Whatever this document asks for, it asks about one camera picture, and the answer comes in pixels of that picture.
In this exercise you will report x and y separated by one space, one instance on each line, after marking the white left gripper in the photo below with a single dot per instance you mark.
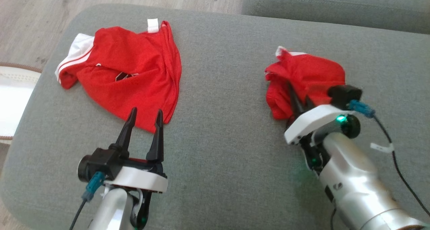
137 179

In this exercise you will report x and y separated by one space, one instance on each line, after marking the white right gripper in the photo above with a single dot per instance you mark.
312 120

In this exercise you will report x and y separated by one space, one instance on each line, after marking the red shorts white stripe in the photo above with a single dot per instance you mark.
309 72

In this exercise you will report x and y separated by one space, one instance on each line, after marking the red number 23 jersey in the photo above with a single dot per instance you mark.
134 62

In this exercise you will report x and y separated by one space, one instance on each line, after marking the large grey sofa seat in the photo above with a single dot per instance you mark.
218 122

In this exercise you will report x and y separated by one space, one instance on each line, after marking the white basket brown rim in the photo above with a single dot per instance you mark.
15 99

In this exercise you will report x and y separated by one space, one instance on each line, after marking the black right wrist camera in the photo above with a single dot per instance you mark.
344 93

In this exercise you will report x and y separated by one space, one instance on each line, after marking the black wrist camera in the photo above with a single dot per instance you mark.
344 93
99 161

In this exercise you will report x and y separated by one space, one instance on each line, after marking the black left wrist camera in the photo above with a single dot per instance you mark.
99 161

